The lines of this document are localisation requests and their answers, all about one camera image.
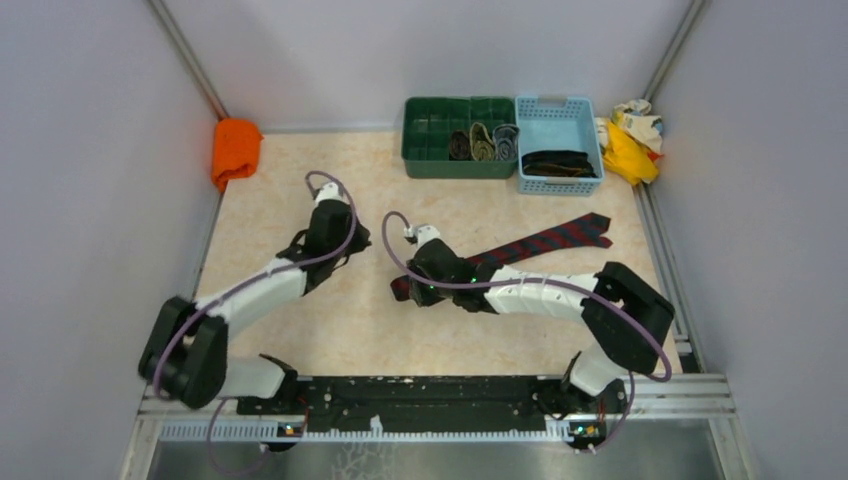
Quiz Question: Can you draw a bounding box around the red navy striped tie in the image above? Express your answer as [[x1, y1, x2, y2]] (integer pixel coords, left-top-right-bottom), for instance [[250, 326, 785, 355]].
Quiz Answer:
[[389, 212, 612, 307]]

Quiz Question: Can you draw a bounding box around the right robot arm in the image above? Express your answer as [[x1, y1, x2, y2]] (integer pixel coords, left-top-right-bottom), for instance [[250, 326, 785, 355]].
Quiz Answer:
[[405, 237, 675, 412]]

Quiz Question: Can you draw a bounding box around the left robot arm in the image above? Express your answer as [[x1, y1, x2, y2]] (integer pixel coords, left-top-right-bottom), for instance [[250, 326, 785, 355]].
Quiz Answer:
[[138, 199, 371, 414]]

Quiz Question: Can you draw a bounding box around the dark brown rolled tie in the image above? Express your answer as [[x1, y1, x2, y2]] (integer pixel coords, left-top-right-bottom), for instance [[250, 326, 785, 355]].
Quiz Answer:
[[448, 130, 471, 161]]

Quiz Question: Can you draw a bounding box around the orange folded cloth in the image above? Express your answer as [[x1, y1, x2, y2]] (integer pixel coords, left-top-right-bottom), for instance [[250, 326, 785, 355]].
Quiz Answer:
[[211, 118, 264, 193]]

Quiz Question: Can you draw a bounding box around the green compartment organizer tray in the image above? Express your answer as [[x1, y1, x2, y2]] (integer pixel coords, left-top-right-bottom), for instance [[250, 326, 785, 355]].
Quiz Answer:
[[401, 96, 516, 180]]

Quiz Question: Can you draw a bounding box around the olive rolled tie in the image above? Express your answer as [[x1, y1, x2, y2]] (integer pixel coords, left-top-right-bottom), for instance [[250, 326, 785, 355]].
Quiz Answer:
[[469, 122, 496, 162]]

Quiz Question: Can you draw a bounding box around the grey rolled tie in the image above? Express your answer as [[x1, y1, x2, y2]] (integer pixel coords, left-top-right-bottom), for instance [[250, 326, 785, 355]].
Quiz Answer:
[[492, 124, 520, 161]]

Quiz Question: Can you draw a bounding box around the black tie in basket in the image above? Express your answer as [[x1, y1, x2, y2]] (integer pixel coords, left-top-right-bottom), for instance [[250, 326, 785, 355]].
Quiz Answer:
[[521, 150, 597, 178]]

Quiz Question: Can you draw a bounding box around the light blue plastic basket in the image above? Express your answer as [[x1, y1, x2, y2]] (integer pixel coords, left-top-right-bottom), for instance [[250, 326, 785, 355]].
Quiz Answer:
[[514, 95, 605, 197]]

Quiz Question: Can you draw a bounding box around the yellow crumpled cloth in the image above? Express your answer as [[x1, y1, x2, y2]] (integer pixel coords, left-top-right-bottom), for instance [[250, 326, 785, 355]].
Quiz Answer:
[[603, 120, 661, 186]]

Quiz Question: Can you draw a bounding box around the white patterned crumpled cloth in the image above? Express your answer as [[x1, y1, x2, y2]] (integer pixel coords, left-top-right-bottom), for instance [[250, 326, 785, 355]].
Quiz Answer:
[[595, 99, 665, 154]]

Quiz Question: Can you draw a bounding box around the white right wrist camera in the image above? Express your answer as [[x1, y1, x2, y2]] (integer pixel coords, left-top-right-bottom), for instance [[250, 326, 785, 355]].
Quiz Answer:
[[404, 224, 441, 247]]

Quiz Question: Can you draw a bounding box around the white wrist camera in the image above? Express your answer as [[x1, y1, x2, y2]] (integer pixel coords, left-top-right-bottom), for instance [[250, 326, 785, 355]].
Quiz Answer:
[[404, 224, 441, 247], [313, 181, 347, 207]]

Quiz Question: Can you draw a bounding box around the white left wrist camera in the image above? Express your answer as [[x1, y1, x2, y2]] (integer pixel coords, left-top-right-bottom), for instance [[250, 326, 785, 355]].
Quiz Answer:
[[313, 181, 347, 207]]

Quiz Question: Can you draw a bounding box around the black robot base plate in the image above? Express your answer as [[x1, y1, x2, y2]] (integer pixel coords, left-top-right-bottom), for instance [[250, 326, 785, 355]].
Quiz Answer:
[[236, 376, 627, 433]]

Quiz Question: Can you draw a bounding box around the white slotted cable duct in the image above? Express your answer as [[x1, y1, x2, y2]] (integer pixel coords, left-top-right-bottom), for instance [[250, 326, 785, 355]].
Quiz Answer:
[[159, 420, 573, 443]]

